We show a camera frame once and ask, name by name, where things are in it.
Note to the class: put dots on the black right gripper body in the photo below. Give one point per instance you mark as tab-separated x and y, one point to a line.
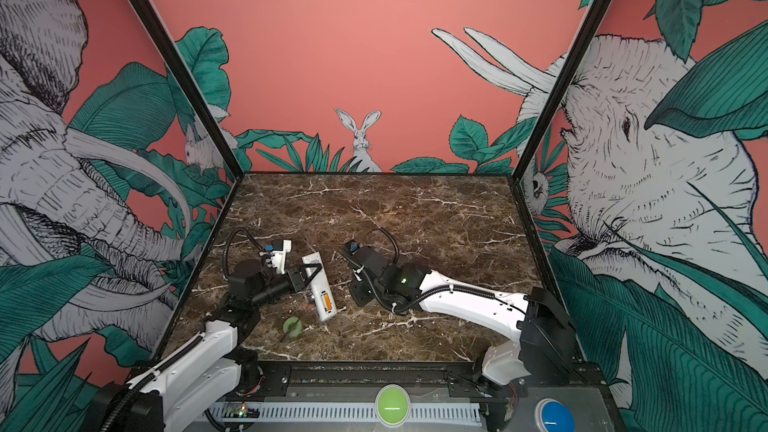
362	292

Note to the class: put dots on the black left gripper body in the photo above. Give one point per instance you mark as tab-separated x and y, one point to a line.
293	279

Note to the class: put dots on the white remote control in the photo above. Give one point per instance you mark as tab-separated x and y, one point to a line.
318	284

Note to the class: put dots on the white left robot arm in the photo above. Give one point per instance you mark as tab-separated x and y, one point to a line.
170	395

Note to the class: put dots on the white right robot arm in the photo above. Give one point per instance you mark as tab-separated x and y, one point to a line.
540	334

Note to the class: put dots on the green tape roll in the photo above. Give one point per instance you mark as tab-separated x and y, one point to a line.
292	327

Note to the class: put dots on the green push button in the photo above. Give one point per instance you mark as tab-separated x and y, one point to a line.
392	405

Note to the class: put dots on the blue push button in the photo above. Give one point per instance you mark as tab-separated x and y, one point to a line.
551	415

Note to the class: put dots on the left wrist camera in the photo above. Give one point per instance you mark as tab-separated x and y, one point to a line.
274	255

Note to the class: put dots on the white slotted cable duct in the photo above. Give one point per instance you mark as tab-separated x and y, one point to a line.
327	412

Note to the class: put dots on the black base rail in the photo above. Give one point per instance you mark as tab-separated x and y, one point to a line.
279	378

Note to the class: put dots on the black right corner post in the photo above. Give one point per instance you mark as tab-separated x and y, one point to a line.
591	22

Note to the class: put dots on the black corner post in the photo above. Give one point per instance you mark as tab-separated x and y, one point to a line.
158	32
591	22

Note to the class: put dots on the black left corner post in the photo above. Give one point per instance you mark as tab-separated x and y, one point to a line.
158	32

